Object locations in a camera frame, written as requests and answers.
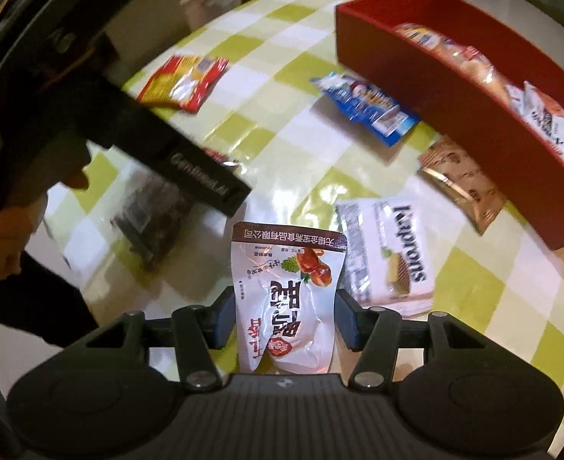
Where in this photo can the person's left forearm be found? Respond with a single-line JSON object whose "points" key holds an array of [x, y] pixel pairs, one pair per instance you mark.
{"points": [[33, 306]]}

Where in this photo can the clear bread bun packet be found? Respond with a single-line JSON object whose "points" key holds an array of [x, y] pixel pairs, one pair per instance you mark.
{"points": [[459, 60]]}

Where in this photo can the white packet with orange picture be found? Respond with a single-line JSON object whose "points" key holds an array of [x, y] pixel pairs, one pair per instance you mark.
{"points": [[545, 115]]}

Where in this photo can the red cardboard box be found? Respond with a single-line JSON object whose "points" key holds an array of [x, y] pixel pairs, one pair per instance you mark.
{"points": [[454, 134]]}

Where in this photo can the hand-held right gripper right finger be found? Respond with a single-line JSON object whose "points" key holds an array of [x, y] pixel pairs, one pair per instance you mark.
{"points": [[346, 321]]}

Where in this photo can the white red date snack packet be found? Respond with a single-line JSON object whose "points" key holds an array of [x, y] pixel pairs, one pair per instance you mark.
{"points": [[287, 297]]}

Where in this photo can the red yellow snack packet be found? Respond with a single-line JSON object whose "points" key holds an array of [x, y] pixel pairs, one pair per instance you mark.
{"points": [[181, 81]]}

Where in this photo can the dark clear snack packet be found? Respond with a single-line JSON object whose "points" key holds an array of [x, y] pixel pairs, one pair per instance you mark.
{"points": [[152, 220]]}

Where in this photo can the person's left hand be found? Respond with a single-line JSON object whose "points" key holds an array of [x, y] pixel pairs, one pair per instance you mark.
{"points": [[9, 244]]}

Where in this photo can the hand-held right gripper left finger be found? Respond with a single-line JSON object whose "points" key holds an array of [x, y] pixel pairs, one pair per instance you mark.
{"points": [[225, 321]]}

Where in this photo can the white wafer packet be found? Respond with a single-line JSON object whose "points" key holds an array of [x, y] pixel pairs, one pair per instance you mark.
{"points": [[392, 249]]}

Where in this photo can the blue snack packet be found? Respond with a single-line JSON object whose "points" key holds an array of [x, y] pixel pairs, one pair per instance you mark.
{"points": [[368, 105]]}

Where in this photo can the golden brown snack packet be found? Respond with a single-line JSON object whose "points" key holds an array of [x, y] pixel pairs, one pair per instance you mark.
{"points": [[464, 182]]}

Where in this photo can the green white checked tablecloth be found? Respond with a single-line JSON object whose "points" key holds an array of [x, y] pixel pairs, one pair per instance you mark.
{"points": [[272, 120]]}

